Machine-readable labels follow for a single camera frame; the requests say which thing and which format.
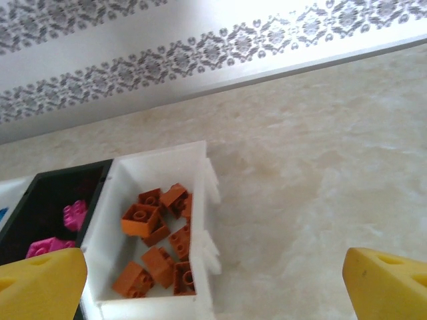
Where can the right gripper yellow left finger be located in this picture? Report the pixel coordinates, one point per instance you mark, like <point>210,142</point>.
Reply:
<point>40,286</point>

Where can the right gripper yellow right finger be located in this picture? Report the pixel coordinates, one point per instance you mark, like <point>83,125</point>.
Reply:
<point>390,290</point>

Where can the pink lego brick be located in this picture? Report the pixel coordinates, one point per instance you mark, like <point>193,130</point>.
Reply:
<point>40,248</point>
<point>75,216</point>
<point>65,245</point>

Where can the blue lego brick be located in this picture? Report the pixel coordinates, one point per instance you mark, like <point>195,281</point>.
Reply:
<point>2,214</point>

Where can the white plastic bin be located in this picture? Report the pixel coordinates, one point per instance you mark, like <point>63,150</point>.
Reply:
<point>110,266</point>

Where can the black plastic bin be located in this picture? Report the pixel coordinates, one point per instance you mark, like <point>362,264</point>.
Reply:
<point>43,206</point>

